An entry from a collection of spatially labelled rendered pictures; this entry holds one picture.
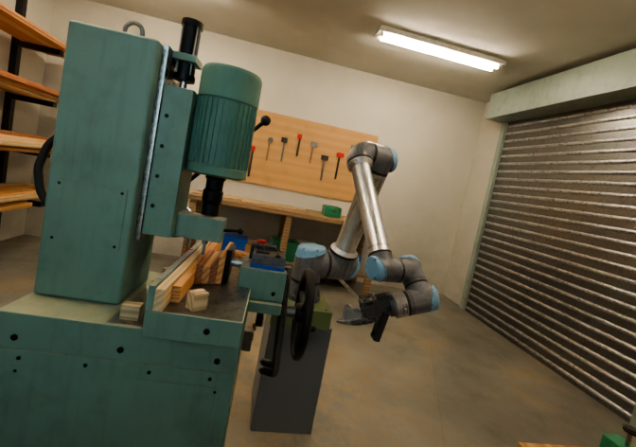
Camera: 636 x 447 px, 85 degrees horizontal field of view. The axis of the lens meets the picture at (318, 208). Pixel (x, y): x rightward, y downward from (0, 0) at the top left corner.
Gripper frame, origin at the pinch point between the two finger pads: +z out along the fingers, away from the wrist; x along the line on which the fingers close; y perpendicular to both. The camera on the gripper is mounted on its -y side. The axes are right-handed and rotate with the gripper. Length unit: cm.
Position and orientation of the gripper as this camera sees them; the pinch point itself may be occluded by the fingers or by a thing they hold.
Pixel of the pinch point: (340, 322)
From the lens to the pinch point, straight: 133.3
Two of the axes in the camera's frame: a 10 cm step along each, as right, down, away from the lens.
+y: -1.6, -9.8, -1.3
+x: 1.0, 1.1, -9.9
